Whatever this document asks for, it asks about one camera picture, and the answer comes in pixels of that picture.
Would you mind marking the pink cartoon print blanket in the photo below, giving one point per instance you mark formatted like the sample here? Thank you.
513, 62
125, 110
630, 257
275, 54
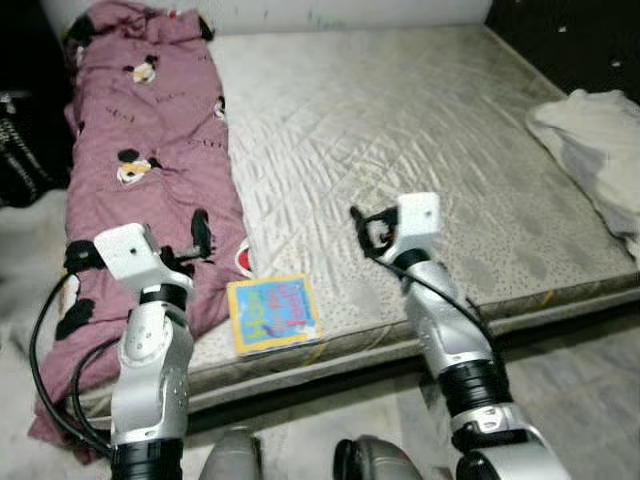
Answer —
150, 130

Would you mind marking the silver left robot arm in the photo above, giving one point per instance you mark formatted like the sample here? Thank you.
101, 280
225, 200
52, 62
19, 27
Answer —
150, 370

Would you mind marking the white pillow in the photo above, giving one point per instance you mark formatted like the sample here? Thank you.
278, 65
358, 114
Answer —
595, 150

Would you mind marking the black tufted headboard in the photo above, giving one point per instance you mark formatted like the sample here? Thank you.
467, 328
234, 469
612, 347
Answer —
560, 40

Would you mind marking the colourful children's book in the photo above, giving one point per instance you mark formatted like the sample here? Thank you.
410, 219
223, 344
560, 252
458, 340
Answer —
272, 315

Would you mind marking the black printed bag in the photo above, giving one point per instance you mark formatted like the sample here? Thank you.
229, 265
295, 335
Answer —
30, 150

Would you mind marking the white quilted mattress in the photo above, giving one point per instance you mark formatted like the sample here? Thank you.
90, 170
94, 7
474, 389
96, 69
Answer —
400, 150

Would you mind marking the silver robot leg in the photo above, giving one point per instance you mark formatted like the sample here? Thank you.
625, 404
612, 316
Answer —
232, 455
385, 460

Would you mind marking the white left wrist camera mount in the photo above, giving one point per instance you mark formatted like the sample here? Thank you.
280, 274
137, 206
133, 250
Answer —
130, 255

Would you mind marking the silver left robot leg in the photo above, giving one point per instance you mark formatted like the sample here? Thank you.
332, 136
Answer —
232, 455

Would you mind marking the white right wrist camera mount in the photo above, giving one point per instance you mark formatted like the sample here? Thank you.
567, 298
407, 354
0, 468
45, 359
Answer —
418, 220

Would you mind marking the silver right robot leg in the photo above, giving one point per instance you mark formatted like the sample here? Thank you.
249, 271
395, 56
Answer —
385, 460

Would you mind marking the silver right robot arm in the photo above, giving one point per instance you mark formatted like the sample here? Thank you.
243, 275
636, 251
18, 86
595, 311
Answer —
450, 340

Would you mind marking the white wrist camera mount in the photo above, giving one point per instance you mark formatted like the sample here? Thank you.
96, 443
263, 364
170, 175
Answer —
130, 255
418, 220

